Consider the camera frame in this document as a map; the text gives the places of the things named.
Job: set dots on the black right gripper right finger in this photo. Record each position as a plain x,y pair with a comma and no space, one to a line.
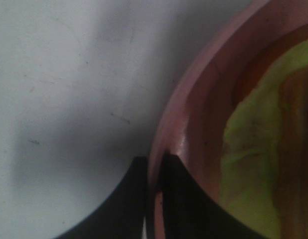
185,211

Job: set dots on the pink round plate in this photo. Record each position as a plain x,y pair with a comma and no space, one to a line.
193,121

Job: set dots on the sandwich with lettuce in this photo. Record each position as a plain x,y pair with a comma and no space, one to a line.
264,166

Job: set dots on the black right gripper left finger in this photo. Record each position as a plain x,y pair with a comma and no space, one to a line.
121,216

